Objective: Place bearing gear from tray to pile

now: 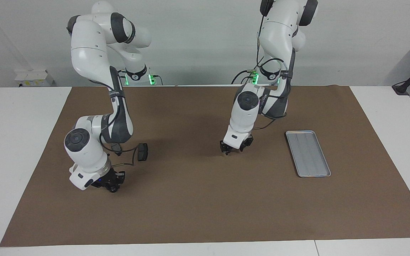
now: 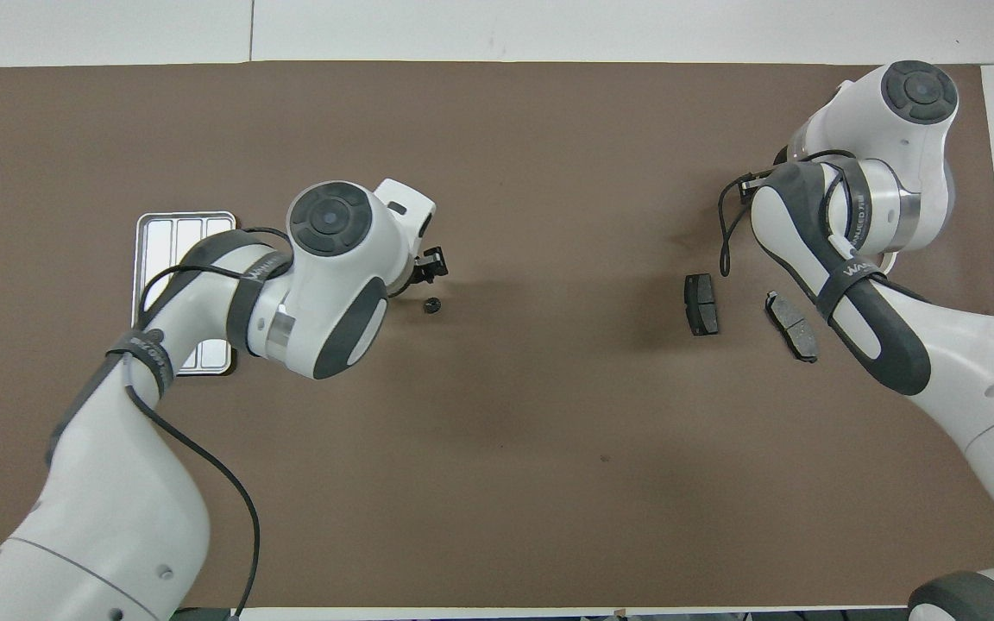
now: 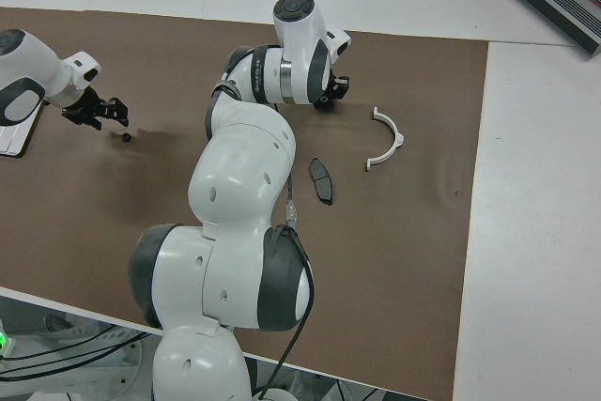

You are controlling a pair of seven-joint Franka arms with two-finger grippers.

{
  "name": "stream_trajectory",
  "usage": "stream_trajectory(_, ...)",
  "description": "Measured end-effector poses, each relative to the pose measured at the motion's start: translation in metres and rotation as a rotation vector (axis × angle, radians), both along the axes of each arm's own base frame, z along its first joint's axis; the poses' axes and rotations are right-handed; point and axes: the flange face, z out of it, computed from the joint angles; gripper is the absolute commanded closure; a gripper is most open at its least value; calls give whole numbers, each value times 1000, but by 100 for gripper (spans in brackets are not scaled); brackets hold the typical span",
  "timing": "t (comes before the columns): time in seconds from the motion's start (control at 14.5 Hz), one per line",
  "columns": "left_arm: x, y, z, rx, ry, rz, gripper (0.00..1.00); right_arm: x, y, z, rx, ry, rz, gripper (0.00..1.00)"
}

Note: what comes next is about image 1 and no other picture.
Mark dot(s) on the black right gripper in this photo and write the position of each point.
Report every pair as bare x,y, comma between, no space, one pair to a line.
110,179

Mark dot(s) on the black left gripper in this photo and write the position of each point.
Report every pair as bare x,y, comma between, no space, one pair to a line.
244,144

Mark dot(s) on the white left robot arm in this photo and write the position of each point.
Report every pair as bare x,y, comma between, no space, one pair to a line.
279,32

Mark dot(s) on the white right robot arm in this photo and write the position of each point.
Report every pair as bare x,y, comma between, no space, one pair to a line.
91,46

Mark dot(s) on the silver metal tray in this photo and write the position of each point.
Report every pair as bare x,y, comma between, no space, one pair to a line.
310,160

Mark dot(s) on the long dark brake pad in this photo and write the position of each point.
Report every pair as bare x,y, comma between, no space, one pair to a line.
117,148

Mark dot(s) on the short dark brake pad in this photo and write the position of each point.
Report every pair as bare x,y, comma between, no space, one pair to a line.
142,152

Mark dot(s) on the brown table mat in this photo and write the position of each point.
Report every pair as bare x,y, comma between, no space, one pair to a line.
190,199

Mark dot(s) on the white wall box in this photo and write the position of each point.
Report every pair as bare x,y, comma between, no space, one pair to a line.
34,78

